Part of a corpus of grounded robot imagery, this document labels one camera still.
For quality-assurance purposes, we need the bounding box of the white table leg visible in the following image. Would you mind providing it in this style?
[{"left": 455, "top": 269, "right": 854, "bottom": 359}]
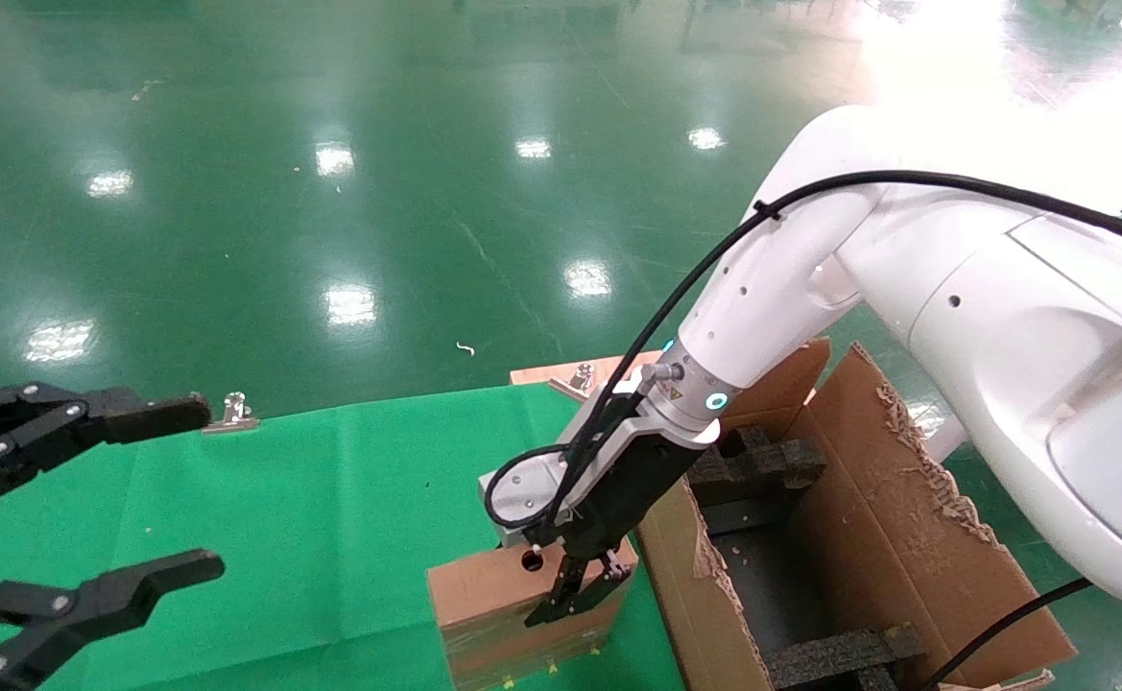
[{"left": 923, "top": 413, "right": 970, "bottom": 464}]

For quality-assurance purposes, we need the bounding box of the large green tablecloth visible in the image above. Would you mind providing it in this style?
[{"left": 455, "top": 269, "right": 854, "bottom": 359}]
[{"left": 0, "top": 382, "right": 686, "bottom": 691}]

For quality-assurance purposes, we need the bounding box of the large open brown carton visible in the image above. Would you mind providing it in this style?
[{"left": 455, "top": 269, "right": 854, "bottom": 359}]
[{"left": 635, "top": 336, "right": 1078, "bottom": 691}]

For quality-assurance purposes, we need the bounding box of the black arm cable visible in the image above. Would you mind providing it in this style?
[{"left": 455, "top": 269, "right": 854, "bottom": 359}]
[{"left": 482, "top": 171, "right": 1122, "bottom": 691}]

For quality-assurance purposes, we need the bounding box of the small brown cardboard box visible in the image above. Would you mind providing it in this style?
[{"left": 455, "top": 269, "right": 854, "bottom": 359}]
[{"left": 426, "top": 537, "right": 640, "bottom": 691}]

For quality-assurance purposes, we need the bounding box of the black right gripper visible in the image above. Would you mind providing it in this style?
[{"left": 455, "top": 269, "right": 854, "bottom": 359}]
[{"left": 525, "top": 422, "right": 721, "bottom": 630}]

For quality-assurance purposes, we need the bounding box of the black foam insert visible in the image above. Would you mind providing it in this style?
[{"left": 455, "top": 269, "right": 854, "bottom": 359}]
[
  {"left": 762, "top": 624, "right": 928, "bottom": 691},
  {"left": 690, "top": 427, "right": 828, "bottom": 534}
]

